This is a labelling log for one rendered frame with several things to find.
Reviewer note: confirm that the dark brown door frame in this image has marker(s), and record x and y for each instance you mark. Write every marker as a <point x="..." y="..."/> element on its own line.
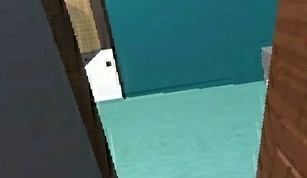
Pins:
<point x="77" y="88"/>

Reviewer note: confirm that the white cupboard with black knob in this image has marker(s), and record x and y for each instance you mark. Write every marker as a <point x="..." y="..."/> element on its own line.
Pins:
<point x="103" y="81"/>

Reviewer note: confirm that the tan wooden panel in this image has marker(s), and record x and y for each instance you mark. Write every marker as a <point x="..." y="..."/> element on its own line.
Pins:
<point x="82" y="20"/>

